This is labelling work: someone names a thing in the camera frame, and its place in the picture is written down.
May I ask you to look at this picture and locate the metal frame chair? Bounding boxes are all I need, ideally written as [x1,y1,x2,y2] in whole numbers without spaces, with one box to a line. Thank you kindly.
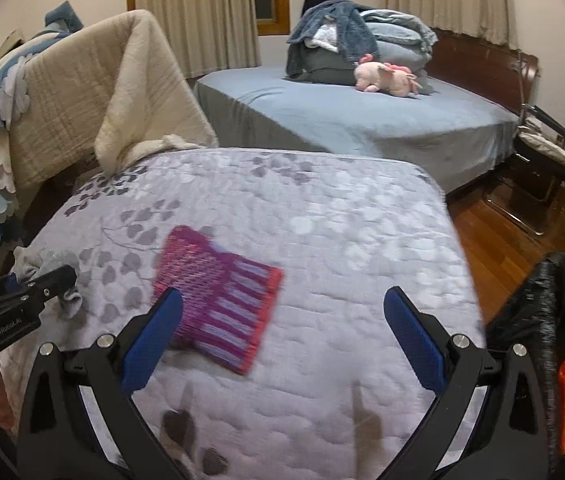
[482,105,565,236]

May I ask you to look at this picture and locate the chair cushion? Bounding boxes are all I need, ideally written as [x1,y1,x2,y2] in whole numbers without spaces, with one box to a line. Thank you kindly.
[517,127,565,166]

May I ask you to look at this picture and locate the cream blanket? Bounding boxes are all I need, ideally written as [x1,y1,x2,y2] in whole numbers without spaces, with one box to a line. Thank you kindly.
[10,9,218,191]

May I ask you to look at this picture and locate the dark wooden headboard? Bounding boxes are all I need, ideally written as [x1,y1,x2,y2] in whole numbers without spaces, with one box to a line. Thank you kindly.
[432,27,540,116]

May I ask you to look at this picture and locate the beige curtain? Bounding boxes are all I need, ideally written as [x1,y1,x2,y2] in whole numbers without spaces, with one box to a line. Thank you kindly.
[385,0,518,48]
[132,0,263,81]

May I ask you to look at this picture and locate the pink plush toy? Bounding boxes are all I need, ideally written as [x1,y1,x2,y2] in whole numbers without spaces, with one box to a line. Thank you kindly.
[353,60,420,97]

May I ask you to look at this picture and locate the purple knit cloth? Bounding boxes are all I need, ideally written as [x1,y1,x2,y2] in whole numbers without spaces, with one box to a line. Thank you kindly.
[152,225,284,376]

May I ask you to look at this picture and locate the grey sock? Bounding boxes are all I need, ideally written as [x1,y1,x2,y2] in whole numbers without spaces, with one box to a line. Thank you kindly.
[12,247,86,318]

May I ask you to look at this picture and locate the black trash bag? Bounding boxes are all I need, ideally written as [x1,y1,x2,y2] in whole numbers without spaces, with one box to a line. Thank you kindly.
[485,252,565,480]

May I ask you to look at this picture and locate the folded grey-blue duvets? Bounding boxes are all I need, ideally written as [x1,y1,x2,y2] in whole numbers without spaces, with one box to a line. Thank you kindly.
[362,9,438,92]

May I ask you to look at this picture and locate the grey floral quilted bed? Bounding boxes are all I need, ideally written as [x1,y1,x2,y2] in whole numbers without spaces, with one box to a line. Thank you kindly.
[0,147,488,480]

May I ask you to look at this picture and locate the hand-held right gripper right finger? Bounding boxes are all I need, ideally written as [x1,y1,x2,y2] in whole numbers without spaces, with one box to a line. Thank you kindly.
[383,286,563,480]

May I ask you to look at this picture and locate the blue bed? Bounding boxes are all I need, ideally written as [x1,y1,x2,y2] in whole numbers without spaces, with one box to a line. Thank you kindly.
[195,62,525,196]

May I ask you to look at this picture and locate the blue fleece robe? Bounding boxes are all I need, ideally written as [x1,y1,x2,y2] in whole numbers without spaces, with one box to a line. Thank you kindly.
[286,1,378,78]

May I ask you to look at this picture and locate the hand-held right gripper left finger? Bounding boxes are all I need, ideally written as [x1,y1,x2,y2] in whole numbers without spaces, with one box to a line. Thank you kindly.
[15,287,186,480]

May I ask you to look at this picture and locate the grey pillow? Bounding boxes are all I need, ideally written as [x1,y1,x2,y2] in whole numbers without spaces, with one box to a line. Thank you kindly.
[289,47,363,86]

